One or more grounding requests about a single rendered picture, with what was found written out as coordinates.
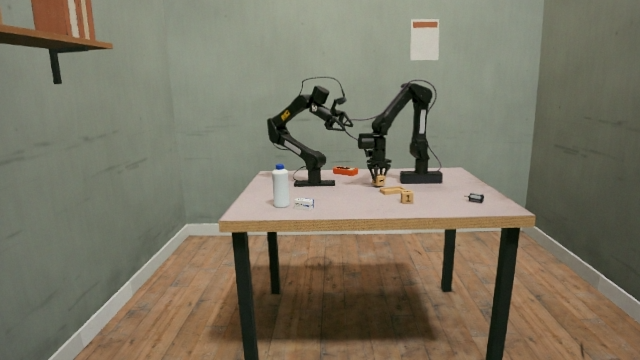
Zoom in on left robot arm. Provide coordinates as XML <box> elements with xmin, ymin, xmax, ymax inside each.
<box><xmin>358</xmin><ymin>83</ymin><xmax>443</xmax><ymax>176</ymax></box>

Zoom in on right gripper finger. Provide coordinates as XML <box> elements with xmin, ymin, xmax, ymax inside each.
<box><xmin>327</xmin><ymin>116</ymin><xmax>346</xmax><ymax>131</ymax></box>
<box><xmin>339</xmin><ymin>112</ymin><xmax>353</xmax><ymax>127</ymax></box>

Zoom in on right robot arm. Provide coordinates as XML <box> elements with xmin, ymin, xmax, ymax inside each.
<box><xmin>267</xmin><ymin>86</ymin><xmax>335</xmax><ymax>186</ymax></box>

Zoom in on white bottle with blue cap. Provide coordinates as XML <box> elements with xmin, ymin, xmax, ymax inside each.
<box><xmin>272</xmin><ymin>164</ymin><xmax>290</xmax><ymax>208</ymax></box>

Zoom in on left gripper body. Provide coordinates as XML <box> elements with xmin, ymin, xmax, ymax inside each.
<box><xmin>366</xmin><ymin>148</ymin><xmax>391</xmax><ymax>167</ymax></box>

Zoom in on orange digital multimeter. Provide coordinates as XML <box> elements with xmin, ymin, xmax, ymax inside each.
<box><xmin>333</xmin><ymin>166</ymin><xmax>358</xmax><ymax>176</ymax></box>

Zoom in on blue and white small box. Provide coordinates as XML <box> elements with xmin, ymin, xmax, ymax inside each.
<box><xmin>294</xmin><ymin>198</ymin><xmax>314</xmax><ymax>210</ymax></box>

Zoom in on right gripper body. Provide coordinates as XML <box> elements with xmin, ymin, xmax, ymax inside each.
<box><xmin>318</xmin><ymin>97</ymin><xmax>344</xmax><ymax>129</ymax></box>

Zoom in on wooden number cube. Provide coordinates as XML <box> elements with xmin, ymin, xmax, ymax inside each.
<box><xmin>401</xmin><ymin>190</ymin><xmax>414</xmax><ymax>204</ymax></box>
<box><xmin>372</xmin><ymin>174</ymin><xmax>385</xmax><ymax>186</ymax></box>

